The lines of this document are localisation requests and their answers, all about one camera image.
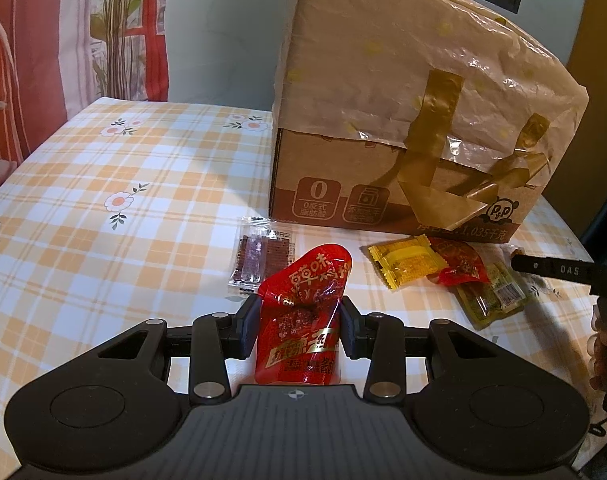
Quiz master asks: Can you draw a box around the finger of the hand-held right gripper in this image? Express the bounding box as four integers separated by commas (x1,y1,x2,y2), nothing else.
510,253,597,282

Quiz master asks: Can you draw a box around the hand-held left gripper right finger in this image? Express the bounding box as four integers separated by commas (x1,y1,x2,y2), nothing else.
339,294,505,404

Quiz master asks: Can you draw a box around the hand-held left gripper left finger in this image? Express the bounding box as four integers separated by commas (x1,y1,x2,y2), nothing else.
98,294,262,404

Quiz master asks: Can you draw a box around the large red snack packet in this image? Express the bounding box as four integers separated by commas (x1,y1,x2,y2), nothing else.
255,242,353,385

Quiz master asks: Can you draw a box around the brown cardboard box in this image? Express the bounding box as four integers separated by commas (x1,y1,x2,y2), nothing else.
267,126,547,246

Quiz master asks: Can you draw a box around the beige plastic bag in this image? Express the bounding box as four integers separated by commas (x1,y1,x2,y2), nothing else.
272,0,591,235

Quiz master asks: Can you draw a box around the person's right hand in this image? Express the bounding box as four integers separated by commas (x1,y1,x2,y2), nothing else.
589,304,607,393

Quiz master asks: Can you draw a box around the olive green snack packet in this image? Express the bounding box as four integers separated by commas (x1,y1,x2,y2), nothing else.
455,262,530,331

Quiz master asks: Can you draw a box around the clear packet of brown snack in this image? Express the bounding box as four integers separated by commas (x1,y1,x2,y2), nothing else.
227,216,296,295

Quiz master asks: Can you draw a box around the yellow snack packet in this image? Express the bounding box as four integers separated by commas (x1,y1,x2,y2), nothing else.
367,237,447,292

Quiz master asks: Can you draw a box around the small red snack packet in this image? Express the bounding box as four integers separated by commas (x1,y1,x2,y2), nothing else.
427,237,487,289

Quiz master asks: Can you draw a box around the plaid floral tablecloth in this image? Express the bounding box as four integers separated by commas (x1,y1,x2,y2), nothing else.
0,96,600,413

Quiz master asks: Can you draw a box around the green artificial plant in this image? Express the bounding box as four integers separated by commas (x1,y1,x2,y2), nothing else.
90,0,150,99

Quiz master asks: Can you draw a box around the red and white curtain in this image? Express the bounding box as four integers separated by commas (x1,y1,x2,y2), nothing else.
0,0,170,167

